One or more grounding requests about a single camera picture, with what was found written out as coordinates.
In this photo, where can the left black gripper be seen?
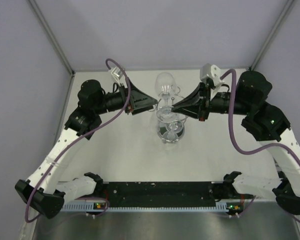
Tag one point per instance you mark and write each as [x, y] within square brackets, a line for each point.
[138, 102]

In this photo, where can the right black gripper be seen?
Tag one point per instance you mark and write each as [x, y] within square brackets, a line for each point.
[190, 106]

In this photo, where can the chrome wine glass rack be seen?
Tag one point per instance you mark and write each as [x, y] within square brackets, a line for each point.
[170, 127]

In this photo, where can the clear wine glass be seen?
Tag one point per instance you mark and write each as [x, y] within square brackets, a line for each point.
[170, 133]
[165, 88]

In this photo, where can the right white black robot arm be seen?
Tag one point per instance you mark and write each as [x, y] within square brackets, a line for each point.
[265, 122]

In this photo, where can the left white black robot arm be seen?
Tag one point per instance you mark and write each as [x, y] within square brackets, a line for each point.
[43, 190]

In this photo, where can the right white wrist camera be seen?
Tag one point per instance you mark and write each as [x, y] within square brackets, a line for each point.
[210, 74]

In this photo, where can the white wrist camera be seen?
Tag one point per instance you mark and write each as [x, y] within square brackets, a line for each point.
[210, 74]
[116, 74]

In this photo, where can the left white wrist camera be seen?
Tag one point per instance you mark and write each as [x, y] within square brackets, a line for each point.
[116, 74]

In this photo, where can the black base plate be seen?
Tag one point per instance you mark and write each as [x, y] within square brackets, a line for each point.
[166, 194]

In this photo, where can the aluminium frame rail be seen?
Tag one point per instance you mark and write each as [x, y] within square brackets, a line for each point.
[50, 35]

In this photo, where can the slotted cable duct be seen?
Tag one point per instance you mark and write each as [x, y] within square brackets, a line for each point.
[98, 207]

